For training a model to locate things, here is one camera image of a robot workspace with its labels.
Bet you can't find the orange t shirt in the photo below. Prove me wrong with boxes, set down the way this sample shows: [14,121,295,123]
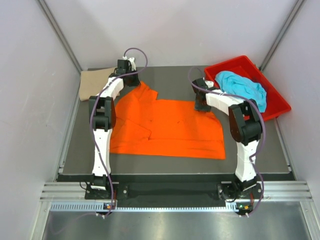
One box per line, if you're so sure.
[110,83,226,160]

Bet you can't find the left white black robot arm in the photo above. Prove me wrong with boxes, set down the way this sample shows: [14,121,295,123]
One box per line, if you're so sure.
[88,70,140,200]

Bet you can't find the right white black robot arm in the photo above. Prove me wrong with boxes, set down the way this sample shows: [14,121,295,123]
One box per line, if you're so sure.
[191,77,264,201]

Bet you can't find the blue t shirt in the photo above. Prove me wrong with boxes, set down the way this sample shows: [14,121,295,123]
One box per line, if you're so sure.
[215,70,267,113]

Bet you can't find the folded beige t shirt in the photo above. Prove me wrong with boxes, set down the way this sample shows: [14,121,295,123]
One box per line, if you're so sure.
[78,67,115,102]

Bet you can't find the red plastic bin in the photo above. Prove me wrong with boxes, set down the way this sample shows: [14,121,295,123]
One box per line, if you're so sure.
[204,55,291,121]

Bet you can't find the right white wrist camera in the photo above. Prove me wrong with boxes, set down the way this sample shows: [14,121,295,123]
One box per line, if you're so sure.
[204,80,215,91]

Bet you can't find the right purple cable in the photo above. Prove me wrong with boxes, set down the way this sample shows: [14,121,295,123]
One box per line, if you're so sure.
[187,66,266,217]

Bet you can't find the purple cable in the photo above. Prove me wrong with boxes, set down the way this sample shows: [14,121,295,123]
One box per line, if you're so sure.
[89,47,149,218]
[187,66,266,217]

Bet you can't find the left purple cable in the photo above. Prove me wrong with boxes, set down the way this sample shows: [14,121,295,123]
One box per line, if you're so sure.
[89,47,149,218]

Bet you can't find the grey slotted cable duct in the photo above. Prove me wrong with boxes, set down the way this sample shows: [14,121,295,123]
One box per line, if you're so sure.
[50,201,239,213]

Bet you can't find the aluminium frame rail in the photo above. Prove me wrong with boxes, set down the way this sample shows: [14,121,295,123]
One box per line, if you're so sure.
[40,180,313,202]

